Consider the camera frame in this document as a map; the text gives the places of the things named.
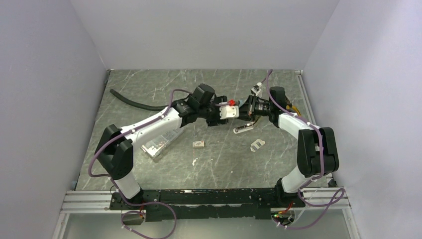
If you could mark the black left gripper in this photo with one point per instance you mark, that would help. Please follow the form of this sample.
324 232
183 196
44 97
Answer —
217 121

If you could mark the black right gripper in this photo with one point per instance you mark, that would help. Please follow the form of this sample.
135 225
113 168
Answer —
247 110

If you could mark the white staple box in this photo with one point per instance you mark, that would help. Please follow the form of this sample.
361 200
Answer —
198 144

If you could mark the white staple box tray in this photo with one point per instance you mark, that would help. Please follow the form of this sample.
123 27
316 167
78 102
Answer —
257 144

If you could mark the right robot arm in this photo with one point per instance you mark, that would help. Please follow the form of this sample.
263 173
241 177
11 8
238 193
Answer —
317 153

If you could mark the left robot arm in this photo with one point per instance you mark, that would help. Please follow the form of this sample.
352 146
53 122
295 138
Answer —
115 151

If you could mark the clear plastic screw organizer box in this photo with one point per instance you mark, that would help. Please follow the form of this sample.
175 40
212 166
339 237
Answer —
157 145

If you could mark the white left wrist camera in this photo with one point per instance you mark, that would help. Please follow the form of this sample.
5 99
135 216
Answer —
228 110

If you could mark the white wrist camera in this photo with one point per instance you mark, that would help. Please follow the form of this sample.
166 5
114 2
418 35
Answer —
228 110
256 90

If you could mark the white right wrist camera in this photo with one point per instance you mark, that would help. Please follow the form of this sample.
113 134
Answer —
256 90

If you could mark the yellow handled pliers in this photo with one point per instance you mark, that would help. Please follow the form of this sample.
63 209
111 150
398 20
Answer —
291 108

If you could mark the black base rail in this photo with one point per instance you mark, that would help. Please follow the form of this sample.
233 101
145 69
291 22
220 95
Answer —
153 203

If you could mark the aluminium frame profile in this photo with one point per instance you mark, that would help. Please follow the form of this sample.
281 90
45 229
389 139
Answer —
96 202

